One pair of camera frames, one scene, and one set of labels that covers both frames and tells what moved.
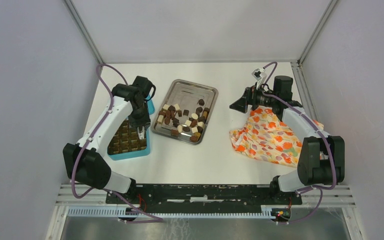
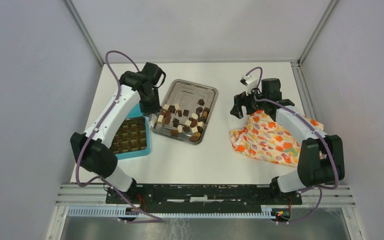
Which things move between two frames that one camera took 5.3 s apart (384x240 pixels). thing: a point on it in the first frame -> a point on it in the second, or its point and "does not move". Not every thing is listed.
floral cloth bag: [264, 137] does not move
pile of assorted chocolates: [192, 123] does not move
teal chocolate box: [125, 144] does not move
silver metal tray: [185, 112] does not move
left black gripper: [145, 121] -> [155, 108]
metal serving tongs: [141, 134] -> [153, 119]
